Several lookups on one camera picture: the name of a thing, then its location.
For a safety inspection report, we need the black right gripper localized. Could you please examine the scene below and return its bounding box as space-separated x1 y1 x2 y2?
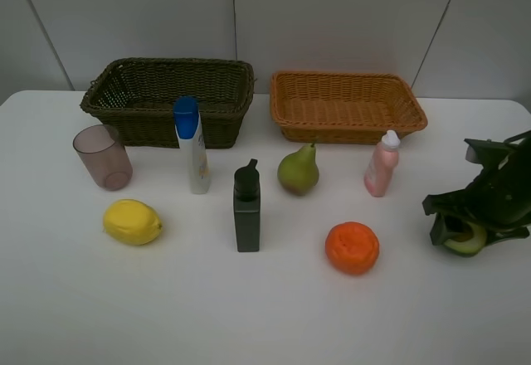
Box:
422 131 530 246

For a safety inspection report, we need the halved avocado with pit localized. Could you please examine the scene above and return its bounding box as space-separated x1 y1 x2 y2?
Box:
443 222 487 257

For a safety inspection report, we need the pink bottle white cap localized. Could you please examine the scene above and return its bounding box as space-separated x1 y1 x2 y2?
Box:
364 130 401 197

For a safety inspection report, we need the orange tangerine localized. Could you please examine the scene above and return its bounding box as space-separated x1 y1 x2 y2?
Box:
324 221 380 275

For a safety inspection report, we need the green pear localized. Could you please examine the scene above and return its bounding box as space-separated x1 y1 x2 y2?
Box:
277 143 319 196

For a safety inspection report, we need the orange wicker basket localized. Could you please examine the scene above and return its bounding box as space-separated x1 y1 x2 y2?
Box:
270 71 427 144

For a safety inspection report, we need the black square bottle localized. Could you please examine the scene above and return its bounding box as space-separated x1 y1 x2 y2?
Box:
233 158 261 252

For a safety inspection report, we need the white bottle blue cap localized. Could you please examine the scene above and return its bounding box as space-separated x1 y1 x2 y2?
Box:
173 96 211 194

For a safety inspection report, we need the yellow lemon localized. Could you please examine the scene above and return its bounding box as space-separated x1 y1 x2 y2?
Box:
103 199 163 246

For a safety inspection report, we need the dark brown wicker basket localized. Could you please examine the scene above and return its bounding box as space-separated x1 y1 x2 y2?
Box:
80 58 255 149

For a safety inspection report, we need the translucent purple plastic cup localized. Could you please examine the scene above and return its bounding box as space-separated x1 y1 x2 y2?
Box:
72 124 133 191

